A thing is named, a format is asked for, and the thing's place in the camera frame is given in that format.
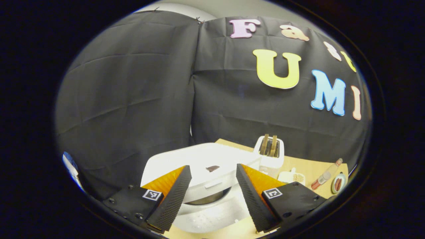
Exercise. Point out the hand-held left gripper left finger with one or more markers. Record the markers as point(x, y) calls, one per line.
point(171, 202)

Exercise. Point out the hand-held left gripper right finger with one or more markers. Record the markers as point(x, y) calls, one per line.
point(254, 205)

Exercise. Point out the white rice cooker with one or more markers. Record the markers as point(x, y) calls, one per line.
point(212, 156)

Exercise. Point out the white toaster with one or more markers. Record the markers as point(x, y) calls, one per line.
point(272, 164)

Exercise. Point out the brown toast slice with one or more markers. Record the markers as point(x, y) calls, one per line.
point(264, 144)
point(273, 146)

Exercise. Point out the clear plastic bottle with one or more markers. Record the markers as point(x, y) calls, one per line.
point(325, 175)

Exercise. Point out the red meat slice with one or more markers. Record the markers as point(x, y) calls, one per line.
point(340, 183)
point(336, 186)

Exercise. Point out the pale green plate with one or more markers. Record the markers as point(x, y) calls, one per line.
point(344, 181)

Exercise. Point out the white paper sheet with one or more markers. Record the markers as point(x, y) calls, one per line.
point(74, 176)

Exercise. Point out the blue cloth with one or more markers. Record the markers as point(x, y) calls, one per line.
point(70, 159)

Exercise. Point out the black backdrop cloth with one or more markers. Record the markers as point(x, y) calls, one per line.
point(132, 99)

